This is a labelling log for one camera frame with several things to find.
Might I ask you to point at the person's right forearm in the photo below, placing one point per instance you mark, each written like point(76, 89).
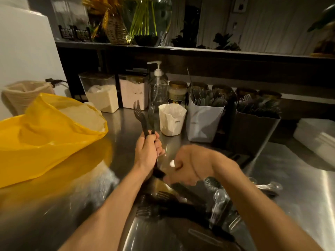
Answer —
point(259, 211)

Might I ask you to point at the glass jar with gold lid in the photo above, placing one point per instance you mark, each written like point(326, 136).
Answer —
point(178, 92)

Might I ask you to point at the clear pump bottle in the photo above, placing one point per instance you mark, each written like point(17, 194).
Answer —
point(157, 88)

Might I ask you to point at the beige paper bag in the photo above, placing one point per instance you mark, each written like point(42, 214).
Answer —
point(25, 95)

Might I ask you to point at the person's right hand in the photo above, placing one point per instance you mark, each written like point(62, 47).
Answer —
point(195, 163)

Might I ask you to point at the dark paper cutlery holder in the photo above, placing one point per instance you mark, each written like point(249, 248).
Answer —
point(252, 133)

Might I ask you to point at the white measuring cup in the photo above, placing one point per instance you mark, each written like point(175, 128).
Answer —
point(172, 119)

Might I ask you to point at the bundle of black plastic forks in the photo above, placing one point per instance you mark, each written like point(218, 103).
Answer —
point(142, 120)

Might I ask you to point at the clear container of white powder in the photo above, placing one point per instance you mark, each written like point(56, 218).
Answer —
point(100, 95)

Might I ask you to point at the white appliance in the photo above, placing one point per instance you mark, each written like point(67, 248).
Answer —
point(25, 49)

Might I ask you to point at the white paper cutlery holder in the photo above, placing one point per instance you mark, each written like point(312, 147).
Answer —
point(204, 124)

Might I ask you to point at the person's left fingers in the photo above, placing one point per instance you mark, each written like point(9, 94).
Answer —
point(158, 149)

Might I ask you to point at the person's left forearm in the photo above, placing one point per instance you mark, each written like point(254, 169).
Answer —
point(112, 214)

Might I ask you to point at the thin black stir stick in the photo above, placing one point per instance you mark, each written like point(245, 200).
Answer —
point(189, 77)

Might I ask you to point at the person's right fingers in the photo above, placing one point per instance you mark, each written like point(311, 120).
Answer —
point(174, 171)

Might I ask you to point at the bunch of black plastic spoons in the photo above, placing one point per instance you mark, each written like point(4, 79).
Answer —
point(209, 98)

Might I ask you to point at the wicker basket of yellow flowers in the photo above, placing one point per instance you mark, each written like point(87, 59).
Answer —
point(112, 23)

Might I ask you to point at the dark leafy plant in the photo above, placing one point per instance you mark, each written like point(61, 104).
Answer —
point(225, 41)

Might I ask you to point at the dark wooden shelf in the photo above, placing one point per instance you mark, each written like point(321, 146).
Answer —
point(199, 62)

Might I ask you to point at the white wall switch plate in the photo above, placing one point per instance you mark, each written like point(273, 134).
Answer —
point(240, 3)

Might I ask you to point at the clear plastic spoon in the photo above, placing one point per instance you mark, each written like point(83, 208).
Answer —
point(271, 186)
point(219, 201)

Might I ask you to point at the pile of loose black forks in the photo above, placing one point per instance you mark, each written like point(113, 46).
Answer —
point(178, 206)

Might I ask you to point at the person's left hand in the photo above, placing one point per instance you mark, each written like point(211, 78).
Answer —
point(145, 154)

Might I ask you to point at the clear container of pinkish powder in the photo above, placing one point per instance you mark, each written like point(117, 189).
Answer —
point(133, 92)

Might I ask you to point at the bunch of dark upright forks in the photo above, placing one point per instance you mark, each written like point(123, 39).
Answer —
point(257, 105)

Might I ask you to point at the round glass vase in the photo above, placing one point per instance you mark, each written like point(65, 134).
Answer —
point(148, 19)

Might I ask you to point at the stack of white napkins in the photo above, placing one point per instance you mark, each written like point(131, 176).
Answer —
point(315, 139)

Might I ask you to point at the black labelled packet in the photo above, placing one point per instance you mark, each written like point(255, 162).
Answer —
point(82, 33)
point(66, 32)

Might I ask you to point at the yellow plastic bag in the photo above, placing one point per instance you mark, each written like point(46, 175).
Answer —
point(44, 143)

